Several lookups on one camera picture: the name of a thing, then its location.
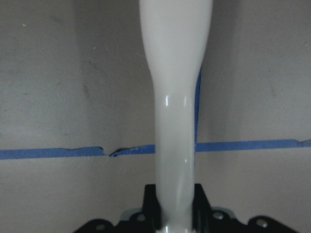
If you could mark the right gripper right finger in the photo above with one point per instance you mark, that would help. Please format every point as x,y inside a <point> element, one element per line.
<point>201,211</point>

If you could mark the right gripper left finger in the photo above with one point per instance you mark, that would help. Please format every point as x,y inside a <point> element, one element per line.
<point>151,208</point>

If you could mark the beige hand brush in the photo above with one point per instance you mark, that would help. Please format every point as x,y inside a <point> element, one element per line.
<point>175,34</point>

